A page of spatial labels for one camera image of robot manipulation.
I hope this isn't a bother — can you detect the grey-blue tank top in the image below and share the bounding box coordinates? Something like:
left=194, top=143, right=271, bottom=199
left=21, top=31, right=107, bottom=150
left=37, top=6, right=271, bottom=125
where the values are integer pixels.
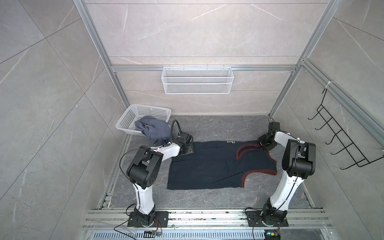
left=135, top=116, right=171, bottom=146

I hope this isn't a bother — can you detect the navy red-trimmed tank top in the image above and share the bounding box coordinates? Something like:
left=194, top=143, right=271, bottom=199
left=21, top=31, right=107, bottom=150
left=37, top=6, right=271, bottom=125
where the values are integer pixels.
left=167, top=141, right=278, bottom=190

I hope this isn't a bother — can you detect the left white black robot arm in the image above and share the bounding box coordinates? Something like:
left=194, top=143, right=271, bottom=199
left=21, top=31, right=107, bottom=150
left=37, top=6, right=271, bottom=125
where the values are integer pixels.
left=126, top=132, right=194, bottom=227

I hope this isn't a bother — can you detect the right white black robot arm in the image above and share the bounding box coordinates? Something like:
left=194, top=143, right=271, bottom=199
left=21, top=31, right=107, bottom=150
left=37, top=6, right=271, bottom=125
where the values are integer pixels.
left=261, top=131, right=317, bottom=227

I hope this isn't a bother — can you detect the white plastic laundry basket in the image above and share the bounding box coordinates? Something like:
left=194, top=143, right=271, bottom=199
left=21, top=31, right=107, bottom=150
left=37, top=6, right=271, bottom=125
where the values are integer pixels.
left=115, top=103, right=172, bottom=136

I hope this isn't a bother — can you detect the left black corrugated cable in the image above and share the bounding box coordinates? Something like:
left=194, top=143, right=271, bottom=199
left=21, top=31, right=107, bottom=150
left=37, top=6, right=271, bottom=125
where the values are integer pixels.
left=169, top=119, right=183, bottom=145

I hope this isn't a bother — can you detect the white wire mesh shelf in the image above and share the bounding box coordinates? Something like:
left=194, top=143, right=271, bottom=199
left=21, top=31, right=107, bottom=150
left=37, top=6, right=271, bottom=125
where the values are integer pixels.
left=162, top=67, right=234, bottom=95

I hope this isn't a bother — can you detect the black wire hook rack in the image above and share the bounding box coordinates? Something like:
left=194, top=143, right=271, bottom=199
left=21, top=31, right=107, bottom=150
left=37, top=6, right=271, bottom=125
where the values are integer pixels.
left=308, top=89, right=384, bottom=170

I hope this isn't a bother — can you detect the aluminium frame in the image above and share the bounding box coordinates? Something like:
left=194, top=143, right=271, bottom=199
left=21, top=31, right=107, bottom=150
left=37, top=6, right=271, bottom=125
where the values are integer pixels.
left=74, top=1, right=384, bottom=145

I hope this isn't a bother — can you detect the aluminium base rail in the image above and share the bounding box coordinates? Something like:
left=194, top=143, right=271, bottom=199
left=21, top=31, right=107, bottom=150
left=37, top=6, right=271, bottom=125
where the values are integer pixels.
left=82, top=209, right=337, bottom=240

